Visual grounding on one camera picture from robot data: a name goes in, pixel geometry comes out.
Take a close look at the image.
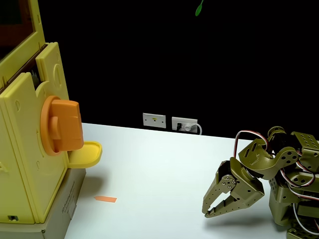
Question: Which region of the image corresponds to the orange vending machine knob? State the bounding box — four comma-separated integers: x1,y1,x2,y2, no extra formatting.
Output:
39,96,85,157

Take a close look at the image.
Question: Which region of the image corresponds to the yellow toy vending machine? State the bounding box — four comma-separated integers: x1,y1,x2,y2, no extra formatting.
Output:
0,0,71,225

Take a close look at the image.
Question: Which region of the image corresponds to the orange paper arrow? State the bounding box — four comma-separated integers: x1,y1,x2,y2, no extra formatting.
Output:
94,195,118,204

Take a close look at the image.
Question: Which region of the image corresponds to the yellow dispensing tray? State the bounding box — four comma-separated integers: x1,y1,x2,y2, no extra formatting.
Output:
67,141,103,169

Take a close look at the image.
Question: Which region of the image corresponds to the cardboard box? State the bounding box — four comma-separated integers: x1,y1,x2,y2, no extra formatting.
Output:
0,168,87,239

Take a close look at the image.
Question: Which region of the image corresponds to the green leaf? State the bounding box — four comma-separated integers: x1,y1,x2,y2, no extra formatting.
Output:
195,0,205,17

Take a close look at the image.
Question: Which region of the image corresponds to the red white black servo cable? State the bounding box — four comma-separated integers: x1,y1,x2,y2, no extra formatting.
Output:
234,129,271,160

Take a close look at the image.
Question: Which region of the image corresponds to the white plug with cable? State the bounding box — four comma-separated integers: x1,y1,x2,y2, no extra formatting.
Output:
183,123,203,136

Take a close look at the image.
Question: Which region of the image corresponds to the white wall socket with plug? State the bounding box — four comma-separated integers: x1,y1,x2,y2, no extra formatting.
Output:
171,117,199,133

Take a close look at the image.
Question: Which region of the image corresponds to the white wall socket plate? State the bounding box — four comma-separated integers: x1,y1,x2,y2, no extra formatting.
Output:
143,113,166,129

